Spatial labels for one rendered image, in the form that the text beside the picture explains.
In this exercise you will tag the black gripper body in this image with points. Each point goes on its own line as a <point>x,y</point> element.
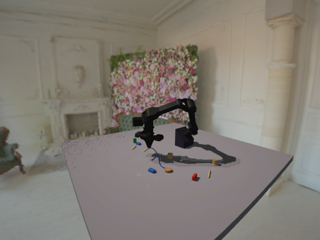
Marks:
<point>157,137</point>

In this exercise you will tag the round wooden button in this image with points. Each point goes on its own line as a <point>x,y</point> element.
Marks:
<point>168,170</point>

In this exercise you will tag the small red block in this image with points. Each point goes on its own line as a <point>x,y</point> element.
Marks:
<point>194,176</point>

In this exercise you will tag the tan wooden cylinder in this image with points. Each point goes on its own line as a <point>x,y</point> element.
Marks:
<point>214,162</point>

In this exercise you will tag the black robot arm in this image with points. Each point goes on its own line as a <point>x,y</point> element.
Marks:
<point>150,114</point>

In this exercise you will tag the small blue block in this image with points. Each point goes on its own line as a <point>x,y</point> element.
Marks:
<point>151,170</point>

